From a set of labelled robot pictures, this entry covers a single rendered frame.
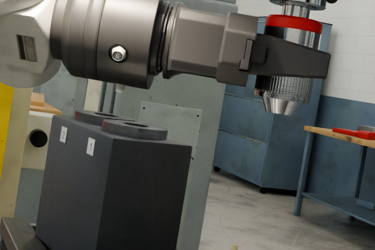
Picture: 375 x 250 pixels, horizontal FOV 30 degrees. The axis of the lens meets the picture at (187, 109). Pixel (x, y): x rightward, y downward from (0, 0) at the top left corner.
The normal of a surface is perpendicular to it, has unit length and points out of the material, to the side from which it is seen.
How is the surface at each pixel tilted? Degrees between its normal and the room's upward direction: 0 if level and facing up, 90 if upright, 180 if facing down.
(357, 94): 90
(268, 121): 90
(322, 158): 90
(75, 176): 90
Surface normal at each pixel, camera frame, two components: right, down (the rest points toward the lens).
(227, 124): -0.92, -0.13
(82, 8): 0.00, -0.20
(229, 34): -0.05, 0.04
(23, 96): 0.37, 0.11
